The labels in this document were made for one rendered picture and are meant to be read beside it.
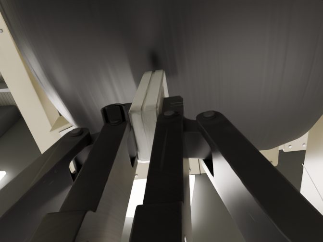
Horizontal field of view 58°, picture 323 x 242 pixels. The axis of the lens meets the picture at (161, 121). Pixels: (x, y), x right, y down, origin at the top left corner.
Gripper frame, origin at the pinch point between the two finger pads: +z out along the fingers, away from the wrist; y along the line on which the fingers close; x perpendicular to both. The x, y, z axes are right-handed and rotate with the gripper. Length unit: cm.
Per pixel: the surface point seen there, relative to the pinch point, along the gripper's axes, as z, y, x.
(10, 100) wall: 469, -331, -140
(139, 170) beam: 57, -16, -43
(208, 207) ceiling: 224, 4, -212
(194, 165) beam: 57, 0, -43
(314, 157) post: 37, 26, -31
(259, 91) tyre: 5.4, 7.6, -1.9
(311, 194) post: 37, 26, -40
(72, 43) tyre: 3.5, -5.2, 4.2
